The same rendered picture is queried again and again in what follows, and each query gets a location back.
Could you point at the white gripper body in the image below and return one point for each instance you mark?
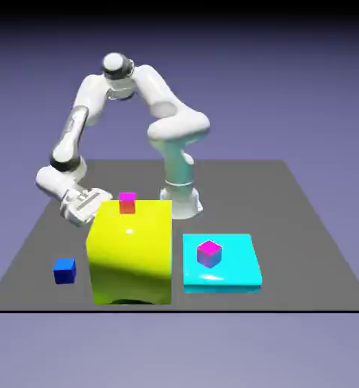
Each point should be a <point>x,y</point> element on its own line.
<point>85,206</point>

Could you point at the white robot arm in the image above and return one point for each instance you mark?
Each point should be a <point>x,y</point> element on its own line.
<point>164,88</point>

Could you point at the small magenta cube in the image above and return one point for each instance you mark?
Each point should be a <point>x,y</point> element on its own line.
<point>209,254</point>
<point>127,203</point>

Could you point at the small blue cube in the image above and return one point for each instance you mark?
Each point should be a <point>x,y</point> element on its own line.
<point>64,270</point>

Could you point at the large yellow box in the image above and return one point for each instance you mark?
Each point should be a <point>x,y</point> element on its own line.
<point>131,251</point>

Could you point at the large cyan box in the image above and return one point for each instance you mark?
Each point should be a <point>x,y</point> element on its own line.
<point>225,266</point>

